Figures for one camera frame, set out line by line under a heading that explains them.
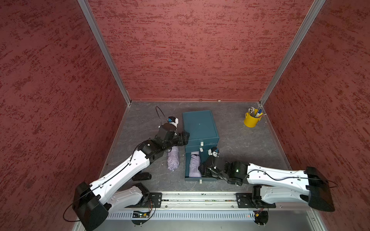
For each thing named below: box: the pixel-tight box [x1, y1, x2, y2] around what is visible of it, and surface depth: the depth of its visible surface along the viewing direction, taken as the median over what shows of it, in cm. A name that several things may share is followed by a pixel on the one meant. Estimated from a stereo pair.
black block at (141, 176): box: [132, 172, 152, 182], surface depth 83 cm
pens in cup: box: [247, 106, 267, 118], surface depth 102 cm
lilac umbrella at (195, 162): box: [188, 151, 202, 178], surface depth 85 cm
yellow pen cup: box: [243, 112, 263, 128], surface depth 102 cm
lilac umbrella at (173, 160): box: [167, 146, 180, 171], surface depth 86 cm
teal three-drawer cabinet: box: [182, 110, 220, 182], surface depth 80 cm
